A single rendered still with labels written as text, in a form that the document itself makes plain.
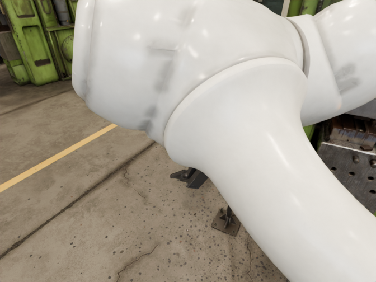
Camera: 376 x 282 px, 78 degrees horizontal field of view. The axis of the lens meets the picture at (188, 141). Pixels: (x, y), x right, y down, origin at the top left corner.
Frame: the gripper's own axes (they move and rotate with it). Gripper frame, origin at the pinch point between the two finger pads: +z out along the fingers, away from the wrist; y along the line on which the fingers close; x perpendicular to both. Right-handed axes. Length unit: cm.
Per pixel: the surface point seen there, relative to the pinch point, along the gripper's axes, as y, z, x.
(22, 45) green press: -250, 370, -136
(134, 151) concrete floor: -58, 209, 40
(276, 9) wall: -543, 264, 375
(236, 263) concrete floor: 40, 95, 95
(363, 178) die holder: -13, 17, 117
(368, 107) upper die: -41, 0, 97
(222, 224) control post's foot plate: 15, 114, 96
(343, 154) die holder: -23, 18, 103
